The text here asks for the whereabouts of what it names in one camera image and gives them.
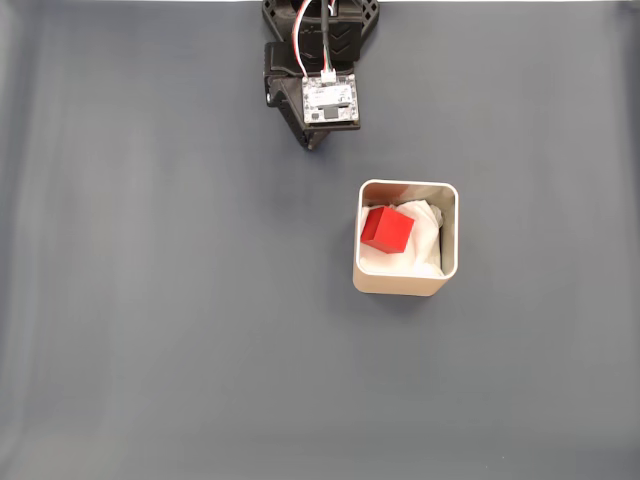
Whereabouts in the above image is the red cube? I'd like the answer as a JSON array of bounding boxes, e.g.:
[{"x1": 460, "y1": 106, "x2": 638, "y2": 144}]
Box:
[{"x1": 360, "y1": 204, "x2": 416, "y2": 255}]

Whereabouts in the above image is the beige metal box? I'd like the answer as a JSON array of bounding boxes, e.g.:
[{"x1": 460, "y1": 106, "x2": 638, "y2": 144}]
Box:
[{"x1": 352, "y1": 178, "x2": 460, "y2": 297}]

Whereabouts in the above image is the white crumpled tissue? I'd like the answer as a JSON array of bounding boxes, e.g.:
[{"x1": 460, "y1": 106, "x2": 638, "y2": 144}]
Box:
[{"x1": 358, "y1": 198, "x2": 446, "y2": 277}]

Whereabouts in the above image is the blue grey table mat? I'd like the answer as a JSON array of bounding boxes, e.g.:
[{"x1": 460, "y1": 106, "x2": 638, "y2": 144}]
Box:
[{"x1": 0, "y1": 1, "x2": 640, "y2": 480}]

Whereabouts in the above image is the white red servo cable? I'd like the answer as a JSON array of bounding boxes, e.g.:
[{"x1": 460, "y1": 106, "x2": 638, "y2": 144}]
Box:
[{"x1": 290, "y1": 0, "x2": 315, "y2": 80}]

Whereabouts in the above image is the camera circuit board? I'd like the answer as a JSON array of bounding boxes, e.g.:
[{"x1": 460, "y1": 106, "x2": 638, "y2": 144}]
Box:
[{"x1": 301, "y1": 71, "x2": 362, "y2": 133}]

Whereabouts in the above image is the black camera cable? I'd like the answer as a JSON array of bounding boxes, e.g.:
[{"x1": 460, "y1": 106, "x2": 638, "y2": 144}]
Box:
[{"x1": 319, "y1": 0, "x2": 335, "y2": 77}]

